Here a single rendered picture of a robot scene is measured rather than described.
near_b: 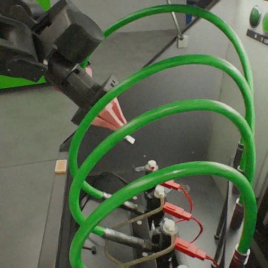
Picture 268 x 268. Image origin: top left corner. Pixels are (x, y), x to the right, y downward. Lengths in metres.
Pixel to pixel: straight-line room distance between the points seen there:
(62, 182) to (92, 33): 0.49
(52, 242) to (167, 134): 0.50
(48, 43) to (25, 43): 0.03
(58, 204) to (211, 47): 0.62
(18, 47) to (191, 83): 0.57
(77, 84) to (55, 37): 0.08
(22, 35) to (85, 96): 0.13
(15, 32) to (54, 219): 0.45
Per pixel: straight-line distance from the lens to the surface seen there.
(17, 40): 0.44
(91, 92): 0.48
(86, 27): 0.44
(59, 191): 0.79
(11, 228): 2.04
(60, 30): 0.44
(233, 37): 0.52
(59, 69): 0.47
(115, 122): 0.49
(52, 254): 0.66
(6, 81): 3.93
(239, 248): 0.41
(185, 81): 0.85
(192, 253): 0.49
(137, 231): 0.63
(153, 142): 0.93
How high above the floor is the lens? 1.49
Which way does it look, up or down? 33 degrees down
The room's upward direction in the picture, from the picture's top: straight up
